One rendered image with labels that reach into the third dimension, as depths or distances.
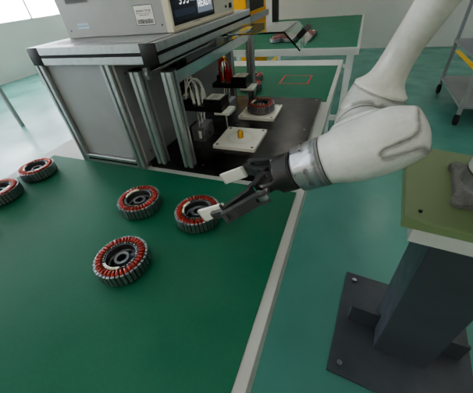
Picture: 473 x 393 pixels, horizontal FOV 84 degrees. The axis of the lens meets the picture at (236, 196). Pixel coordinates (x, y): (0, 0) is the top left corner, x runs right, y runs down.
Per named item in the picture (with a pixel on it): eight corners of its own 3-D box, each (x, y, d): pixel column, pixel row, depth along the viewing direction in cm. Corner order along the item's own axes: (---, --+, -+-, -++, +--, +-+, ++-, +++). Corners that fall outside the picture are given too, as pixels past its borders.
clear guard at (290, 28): (311, 37, 105) (313, 19, 101) (300, 51, 88) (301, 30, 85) (236, 40, 116) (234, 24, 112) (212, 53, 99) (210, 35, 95)
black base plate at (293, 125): (321, 103, 119) (321, 97, 117) (290, 187, 74) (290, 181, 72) (225, 99, 134) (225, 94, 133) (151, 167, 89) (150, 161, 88)
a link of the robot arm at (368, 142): (334, 200, 45) (339, 166, 55) (446, 174, 37) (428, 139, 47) (311, 144, 42) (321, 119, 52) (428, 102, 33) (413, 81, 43)
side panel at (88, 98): (151, 164, 90) (115, 61, 70) (145, 169, 88) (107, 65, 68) (90, 156, 100) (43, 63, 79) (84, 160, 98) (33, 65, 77)
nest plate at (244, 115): (282, 107, 113) (282, 104, 112) (273, 122, 103) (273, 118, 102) (250, 105, 118) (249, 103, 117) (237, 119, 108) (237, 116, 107)
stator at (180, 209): (226, 206, 70) (225, 195, 67) (212, 237, 61) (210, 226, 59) (187, 201, 73) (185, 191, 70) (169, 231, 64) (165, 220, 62)
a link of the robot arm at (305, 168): (314, 152, 42) (280, 164, 46) (333, 194, 46) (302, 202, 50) (318, 127, 49) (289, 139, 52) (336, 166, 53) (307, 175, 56)
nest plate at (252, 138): (267, 132, 96) (267, 129, 96) (254, 153, 86) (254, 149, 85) (229, 129, 101) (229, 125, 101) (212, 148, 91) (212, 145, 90)
